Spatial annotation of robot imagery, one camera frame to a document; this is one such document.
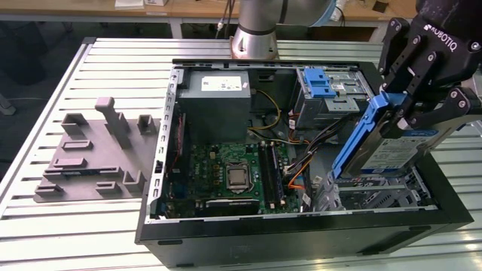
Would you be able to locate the brown wooden cabinet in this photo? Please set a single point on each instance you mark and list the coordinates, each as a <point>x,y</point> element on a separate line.
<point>405,11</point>

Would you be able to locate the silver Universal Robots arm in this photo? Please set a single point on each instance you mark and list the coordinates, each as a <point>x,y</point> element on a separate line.
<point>253,42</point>

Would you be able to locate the wooden desk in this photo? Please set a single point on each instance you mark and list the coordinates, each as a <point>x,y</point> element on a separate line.
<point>113,12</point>

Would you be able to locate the black graphics card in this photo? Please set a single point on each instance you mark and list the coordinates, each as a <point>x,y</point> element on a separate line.
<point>230,207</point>

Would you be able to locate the metal optical drive cage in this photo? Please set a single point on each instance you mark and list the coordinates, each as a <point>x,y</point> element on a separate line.
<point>339,105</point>

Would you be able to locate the small black desk object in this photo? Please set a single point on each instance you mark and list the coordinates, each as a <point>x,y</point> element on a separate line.
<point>381,6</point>

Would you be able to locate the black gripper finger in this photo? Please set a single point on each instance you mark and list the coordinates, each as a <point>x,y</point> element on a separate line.
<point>419,65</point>
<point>452,107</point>

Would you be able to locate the black PC case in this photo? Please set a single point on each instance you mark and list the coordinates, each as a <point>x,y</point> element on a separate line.
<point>264,242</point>

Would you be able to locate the green motherboard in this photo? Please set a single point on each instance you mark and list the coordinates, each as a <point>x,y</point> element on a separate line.
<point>205,158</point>

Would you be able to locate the grey power supply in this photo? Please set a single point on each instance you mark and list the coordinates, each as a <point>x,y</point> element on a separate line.
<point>214,118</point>

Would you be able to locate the black RAM slot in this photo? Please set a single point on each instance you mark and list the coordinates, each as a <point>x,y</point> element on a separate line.
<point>268,175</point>

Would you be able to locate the grey furniture foot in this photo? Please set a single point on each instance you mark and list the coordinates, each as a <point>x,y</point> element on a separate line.
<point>7,108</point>

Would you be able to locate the grey parts rack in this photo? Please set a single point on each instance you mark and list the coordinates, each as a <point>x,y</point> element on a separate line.
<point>98,158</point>

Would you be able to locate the blue drive latch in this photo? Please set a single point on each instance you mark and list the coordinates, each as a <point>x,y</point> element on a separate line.
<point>319,84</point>

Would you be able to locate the hard disk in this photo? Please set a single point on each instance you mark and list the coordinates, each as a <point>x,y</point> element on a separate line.
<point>392,155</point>

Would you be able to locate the white paper box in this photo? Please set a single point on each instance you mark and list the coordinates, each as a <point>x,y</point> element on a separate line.
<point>129,4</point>

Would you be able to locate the silver CPU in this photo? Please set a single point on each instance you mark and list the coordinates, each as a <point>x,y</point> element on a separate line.
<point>238,178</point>

